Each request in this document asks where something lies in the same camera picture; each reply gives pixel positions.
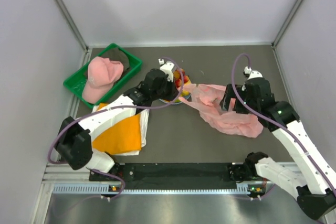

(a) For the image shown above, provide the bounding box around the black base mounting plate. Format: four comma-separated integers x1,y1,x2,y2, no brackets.
88,162,263,190

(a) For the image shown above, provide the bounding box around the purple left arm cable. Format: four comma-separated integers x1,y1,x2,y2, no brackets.
47,56,184,201

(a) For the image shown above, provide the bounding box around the white folded cloth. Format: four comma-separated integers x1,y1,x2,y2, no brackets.
89,104,150,157

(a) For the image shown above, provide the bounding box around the dark grey cloth in bin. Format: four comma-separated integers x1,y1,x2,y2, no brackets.
83,47,130,83

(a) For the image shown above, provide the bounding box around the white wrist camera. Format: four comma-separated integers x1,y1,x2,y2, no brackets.
243,66,263,80
158,58,176,82

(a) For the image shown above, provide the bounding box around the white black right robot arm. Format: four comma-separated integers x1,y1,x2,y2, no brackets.
220,77,335,220

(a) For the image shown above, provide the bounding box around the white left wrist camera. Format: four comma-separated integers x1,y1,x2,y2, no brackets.
158,58,176,82

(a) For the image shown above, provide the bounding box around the orange folded cloth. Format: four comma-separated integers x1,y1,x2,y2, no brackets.
92,103,142,155

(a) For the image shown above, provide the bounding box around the pink baseball cap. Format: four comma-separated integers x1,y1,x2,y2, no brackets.
82,56,124,104

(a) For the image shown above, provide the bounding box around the pink plastic bag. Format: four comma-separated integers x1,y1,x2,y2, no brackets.
180,84,264,138

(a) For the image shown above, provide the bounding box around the blue fruit plate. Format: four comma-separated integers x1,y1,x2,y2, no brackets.
159,76,194,105

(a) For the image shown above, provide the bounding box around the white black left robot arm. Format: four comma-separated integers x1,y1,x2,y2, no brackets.
51,69,179,180

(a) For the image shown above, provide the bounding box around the grey slotted cable duct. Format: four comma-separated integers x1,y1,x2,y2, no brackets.
52,184,250,195

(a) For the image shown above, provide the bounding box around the green plastic bin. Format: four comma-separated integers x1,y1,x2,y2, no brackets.
64,43,142,109

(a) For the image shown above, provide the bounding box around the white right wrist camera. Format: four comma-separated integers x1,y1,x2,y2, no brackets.
243,66,263,80

